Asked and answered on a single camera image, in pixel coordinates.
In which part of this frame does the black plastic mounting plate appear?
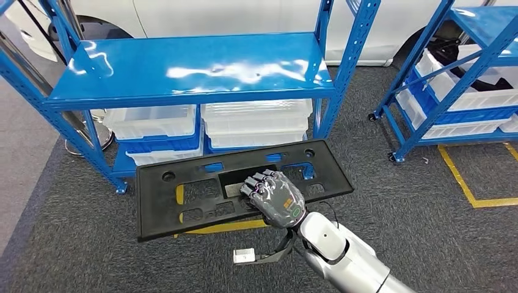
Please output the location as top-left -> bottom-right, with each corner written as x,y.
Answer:
135,139 -> 356,244

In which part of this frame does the blue steel shelf rack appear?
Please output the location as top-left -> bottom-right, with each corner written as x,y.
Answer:
0,0 -> 382,196
367,0 -> 518,164

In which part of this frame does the black curved car part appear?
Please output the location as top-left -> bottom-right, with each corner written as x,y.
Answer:
426,36 -> 518,93

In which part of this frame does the blue plastic bin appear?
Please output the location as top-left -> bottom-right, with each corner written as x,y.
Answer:
116,121 -> 203,155

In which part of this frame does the white car red stripe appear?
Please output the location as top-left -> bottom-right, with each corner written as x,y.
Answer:
4,0 -> 518,68

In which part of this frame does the yellow floor tape square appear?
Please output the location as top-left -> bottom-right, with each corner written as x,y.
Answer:
437,141 -> 518,209

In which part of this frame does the black camera bracket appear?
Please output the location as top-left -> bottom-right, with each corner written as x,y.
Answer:
233,227 -> 297,266

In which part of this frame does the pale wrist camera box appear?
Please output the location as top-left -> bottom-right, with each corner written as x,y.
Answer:
233,247 -> 257,266

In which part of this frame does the chrome stanchion post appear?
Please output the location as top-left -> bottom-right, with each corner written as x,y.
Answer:
0,30 -> 115,157

